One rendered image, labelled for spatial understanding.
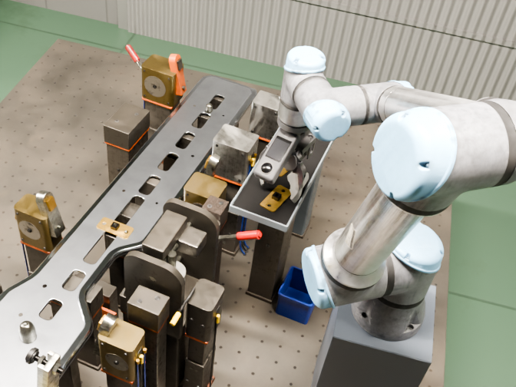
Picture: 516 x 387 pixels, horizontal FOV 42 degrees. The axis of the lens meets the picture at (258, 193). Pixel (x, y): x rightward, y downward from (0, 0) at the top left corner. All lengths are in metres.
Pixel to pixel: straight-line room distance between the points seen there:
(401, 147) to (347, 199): 1.36
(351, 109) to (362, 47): 2.66
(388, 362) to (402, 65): 2.70
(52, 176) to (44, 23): 2.22
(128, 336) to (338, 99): 0.61
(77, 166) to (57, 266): 0.73
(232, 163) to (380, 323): 0.61
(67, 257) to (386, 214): 0.85
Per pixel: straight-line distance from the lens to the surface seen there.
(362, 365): 1.43
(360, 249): 1.08
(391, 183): 0.88
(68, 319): 1.49
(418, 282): 1.27
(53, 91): 2.57
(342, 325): 1.39
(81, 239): 1.62
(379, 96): 1.24
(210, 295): 1.41
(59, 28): 4.29
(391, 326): 1.36
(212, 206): 1.55
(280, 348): 1.81
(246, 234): 1.44
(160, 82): 2.04
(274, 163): 1.35
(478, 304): 3.02
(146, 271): 1.35
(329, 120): 1.19
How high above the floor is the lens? 2.21
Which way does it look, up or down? 44 degrees down
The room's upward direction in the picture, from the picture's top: 9 degrees clockwise
